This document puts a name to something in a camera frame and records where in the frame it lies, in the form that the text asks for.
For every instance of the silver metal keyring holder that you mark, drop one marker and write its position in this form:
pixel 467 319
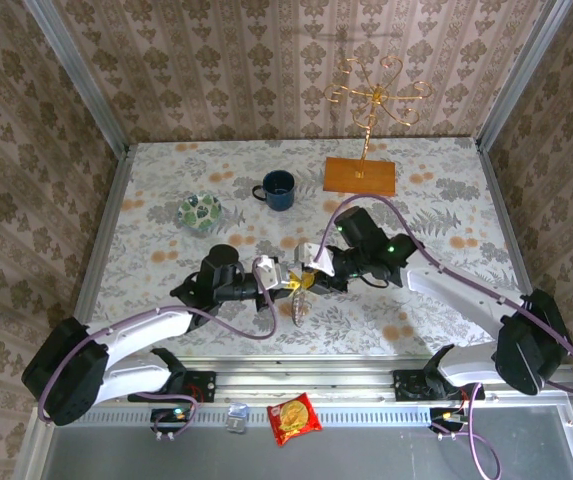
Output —
pixel 300 307

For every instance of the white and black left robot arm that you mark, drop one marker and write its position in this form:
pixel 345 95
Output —
pixel 141 325

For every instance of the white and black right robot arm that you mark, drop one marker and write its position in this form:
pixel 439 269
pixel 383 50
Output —
pixel 456 290

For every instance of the green leaf pattern bowl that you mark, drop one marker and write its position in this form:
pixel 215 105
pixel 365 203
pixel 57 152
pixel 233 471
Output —
pixel 200 211

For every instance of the dark blue enamel mug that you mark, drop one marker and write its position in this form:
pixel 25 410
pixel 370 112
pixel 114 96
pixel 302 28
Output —
pixel 278 192

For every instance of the floral tablecloth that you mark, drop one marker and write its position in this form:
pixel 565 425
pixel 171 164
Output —
pixel 176 165

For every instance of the red snack packet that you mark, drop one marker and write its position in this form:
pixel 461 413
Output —
pixel 293 419

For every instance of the small clear plastic box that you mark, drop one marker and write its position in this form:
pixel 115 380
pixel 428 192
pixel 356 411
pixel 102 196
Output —
pixel 237 417

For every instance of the small black controller board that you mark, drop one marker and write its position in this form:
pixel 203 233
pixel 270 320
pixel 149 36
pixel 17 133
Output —
pixel 446 416
pixel 173 414

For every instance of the grey metal panel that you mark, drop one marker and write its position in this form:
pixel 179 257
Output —
pixel 366 457

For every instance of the aluminium mounting rail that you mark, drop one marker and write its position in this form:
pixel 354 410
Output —
pixel 306 380

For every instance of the aluminium table edge rail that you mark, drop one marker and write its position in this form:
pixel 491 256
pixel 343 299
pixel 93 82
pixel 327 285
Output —
pixel 514 250
pixel 102 250

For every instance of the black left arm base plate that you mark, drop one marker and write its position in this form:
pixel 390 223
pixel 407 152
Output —
pixel 206 385

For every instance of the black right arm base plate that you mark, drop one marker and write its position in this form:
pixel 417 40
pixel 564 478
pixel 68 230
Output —
pixel 406 387

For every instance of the aluminium frame post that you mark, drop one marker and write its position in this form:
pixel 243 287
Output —
pixel 521 75
pixel 81 75

